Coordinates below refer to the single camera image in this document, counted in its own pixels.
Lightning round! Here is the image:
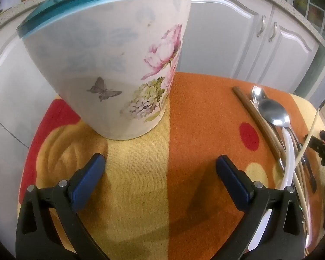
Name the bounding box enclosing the dark wooden chopstick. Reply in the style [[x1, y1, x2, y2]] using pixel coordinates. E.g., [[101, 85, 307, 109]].
[[232, 86, 285, 170]]

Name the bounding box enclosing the white framed glass door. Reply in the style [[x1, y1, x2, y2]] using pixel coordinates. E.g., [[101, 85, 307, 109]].
[[286, 0, 325, 38]]

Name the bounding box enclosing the small metal spoon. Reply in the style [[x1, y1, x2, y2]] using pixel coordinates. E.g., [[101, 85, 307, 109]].
[[251, 86, 268, 114]]

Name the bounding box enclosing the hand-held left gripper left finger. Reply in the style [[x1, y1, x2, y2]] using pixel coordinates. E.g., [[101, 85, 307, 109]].
[[15, 153, 110, 260]]

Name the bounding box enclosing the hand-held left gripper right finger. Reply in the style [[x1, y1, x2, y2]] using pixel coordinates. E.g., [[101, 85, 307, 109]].
[[216, 154, 308, 260]]

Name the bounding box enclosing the large metal spoon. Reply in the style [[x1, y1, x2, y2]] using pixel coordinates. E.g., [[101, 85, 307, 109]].
[[258, 99, 309, 174]]

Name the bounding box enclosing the floral utensil holder cup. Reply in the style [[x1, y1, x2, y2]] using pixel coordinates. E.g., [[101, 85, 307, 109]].
[[16, 0, 195, 141]]

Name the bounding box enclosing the metal cabinet handle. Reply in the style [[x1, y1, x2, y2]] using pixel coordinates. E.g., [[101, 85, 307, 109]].
[[268, 22, 278, 42], [257, 15, 266, 38]]

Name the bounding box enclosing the white plastic spoon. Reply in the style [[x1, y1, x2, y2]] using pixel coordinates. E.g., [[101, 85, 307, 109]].
[[246, 127, 313, 252]]

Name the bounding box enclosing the white cabinet door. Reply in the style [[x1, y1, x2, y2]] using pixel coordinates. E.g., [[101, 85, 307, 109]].
[[176, 0, 274, 83], [260, 5, 325, 101], [0, 30, 63, 147]]

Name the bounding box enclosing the orange yellow patterned mat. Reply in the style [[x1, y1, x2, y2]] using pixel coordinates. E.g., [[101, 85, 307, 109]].
[[18, 72, 325, 260]]

